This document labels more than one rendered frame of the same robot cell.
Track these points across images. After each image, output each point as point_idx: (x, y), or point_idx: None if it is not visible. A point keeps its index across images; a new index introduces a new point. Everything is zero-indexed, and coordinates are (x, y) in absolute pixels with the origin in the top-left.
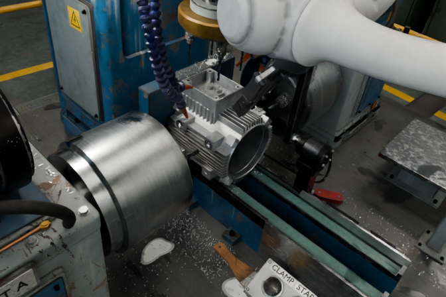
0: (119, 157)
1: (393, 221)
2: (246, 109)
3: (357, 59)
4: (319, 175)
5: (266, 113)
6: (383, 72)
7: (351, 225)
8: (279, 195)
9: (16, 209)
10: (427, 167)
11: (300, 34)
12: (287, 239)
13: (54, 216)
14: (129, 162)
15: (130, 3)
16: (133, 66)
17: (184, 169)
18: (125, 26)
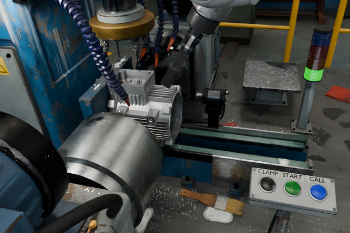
0: (108, 149)
1: (271, 123)
2: (173, 79)
3: None
4: None
5: None
6: None
7: (261, 132)
8: (206, 137)
9: (90, 211)
10: (273, 82)
11: None
12: (234, 159)
13: (115, 204)
14: (116, 149)
15: (45, 37)
16: (62, 88)
17: (154, 139)
18: (47, 56)
